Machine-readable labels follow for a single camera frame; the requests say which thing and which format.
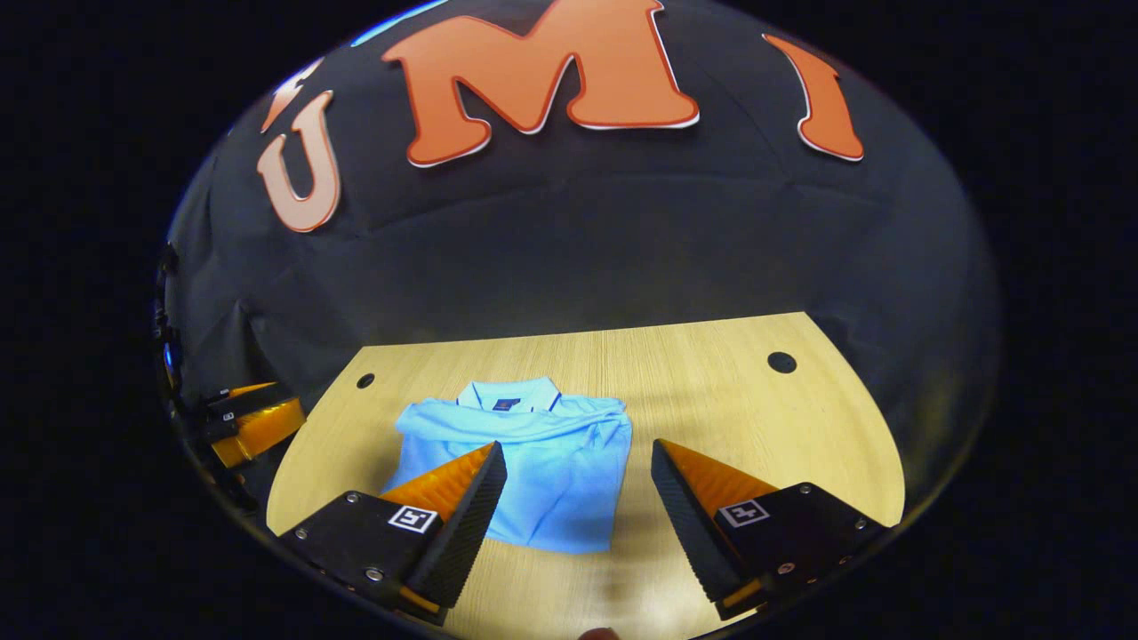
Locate light blue T-shirt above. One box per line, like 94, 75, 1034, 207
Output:
381, 376, 634, 555

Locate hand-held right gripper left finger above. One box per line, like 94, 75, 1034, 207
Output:
277, 441, 508, 626

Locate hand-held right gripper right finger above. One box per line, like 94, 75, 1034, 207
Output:
651, 438, 890, 621

